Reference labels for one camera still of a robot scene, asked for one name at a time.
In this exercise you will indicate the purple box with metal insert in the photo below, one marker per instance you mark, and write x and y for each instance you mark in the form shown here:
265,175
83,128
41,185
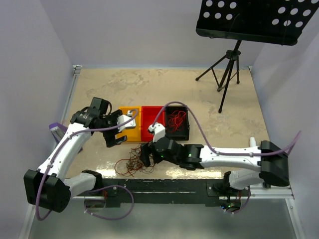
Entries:
58,131

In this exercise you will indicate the white cylinder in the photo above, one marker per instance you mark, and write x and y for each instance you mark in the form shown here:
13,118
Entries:
252,142

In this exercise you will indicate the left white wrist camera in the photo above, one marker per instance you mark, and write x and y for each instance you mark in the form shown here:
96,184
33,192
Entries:
127,121

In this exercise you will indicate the black music stand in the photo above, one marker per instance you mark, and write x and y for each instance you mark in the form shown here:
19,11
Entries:
279,22

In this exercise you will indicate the yellow plastic bin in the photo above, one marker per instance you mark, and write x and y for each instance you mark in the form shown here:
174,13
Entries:
134,134

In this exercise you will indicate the red plastic bin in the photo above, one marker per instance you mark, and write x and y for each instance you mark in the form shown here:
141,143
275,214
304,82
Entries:
149,114

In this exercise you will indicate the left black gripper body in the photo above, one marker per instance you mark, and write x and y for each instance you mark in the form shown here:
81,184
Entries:
110,121

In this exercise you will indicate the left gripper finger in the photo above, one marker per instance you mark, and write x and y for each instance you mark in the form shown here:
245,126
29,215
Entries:
110,140
119,140

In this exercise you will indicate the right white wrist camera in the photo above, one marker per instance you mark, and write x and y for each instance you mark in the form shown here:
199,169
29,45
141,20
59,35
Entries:
157,130

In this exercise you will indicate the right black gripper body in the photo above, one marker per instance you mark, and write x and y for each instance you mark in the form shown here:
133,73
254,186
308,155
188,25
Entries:
157,157

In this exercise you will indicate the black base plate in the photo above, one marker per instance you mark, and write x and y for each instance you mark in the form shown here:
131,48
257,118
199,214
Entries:
166,191

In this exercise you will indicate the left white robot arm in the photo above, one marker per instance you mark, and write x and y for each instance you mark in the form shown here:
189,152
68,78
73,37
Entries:
47,186

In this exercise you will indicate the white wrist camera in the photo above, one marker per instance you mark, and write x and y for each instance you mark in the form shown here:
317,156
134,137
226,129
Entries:
127,121
157,130

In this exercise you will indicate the black plastic bin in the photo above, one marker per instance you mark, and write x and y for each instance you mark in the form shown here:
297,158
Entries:
177,123

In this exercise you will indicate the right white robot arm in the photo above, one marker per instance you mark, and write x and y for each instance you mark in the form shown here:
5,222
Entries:
265,163

